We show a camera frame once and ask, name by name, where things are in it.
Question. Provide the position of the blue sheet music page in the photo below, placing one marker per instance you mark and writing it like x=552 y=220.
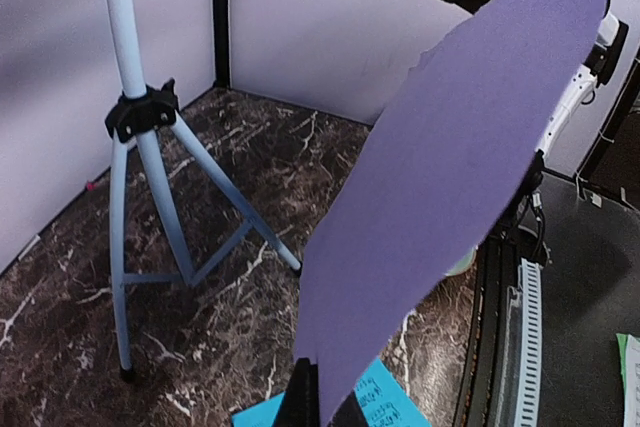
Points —
x=381 y=398

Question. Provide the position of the white slotted cable duct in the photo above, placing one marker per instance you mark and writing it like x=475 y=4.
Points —
x=530 y=365

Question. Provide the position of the light blue music stand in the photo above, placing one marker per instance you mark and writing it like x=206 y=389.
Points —
x=139 y=113

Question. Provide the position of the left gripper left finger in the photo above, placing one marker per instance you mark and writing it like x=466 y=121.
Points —
x=300 y=403

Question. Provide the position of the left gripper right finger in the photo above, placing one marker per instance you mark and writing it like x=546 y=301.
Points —
x=350 y=413

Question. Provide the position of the purple sheet music page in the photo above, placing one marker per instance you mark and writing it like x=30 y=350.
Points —
x=442 y=162

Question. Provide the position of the pale green ceramic bowl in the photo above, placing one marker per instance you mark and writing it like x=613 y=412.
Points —
x=464 y=264

